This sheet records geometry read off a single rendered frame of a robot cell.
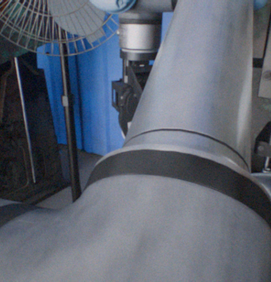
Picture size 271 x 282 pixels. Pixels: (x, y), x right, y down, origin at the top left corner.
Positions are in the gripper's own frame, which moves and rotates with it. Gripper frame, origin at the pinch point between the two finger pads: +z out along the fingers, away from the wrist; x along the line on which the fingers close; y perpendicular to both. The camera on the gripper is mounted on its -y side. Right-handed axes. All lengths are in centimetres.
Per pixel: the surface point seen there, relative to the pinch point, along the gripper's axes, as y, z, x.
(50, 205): 118, 93, 6
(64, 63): 69, -8, 0
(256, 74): 11.9, -11.7, -40.4
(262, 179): -6.9, 8.4, -28.2
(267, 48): -8.6, -21.1, -19.2
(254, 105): 11.0, -3.0, -40.8
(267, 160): -2.0, 6.9, -34.7
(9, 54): 110, -6, 18
